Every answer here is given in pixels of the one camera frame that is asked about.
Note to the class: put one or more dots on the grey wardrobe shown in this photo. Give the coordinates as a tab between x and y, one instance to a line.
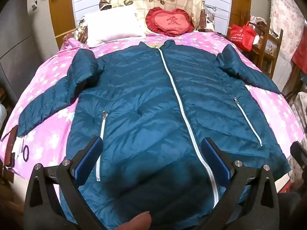
19	40

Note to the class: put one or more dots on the pink floral bedsheet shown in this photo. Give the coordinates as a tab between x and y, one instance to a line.
48	76

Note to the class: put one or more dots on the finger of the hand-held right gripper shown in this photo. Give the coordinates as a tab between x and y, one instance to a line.
298	153

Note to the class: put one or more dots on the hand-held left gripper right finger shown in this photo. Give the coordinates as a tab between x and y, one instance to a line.
214	159

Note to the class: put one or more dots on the white pillow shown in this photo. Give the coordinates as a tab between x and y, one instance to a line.
110	26

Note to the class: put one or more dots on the person's left hand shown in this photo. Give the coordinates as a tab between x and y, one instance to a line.
136	221

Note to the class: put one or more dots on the small white cloth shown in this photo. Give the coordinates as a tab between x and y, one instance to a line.
18	146

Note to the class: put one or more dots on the red heart cushion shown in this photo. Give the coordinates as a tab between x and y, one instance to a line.
170	21

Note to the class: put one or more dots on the red hanging cloth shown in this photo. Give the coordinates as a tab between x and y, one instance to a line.
301	55

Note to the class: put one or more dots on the floral curtain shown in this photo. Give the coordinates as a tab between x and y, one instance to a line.
285	16

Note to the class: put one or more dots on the wooden chair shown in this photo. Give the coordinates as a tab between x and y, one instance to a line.
275	52

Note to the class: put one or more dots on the teal puffer jacket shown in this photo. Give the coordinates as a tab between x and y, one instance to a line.
148	100

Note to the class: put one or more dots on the red shopping bag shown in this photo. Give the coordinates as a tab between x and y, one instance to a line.
242	37

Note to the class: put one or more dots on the wooden white-panel headboard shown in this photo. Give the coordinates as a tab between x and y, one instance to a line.
81	0

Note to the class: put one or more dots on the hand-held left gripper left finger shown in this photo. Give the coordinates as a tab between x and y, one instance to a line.
87	159

